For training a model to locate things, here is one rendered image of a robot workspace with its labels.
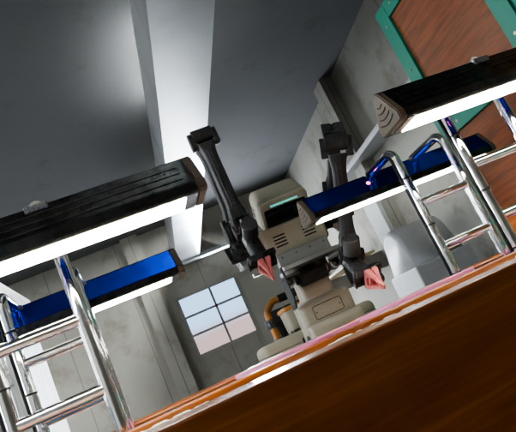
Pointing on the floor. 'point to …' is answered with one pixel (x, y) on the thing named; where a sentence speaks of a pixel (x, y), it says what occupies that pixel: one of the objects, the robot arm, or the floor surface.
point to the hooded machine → (421, 256)
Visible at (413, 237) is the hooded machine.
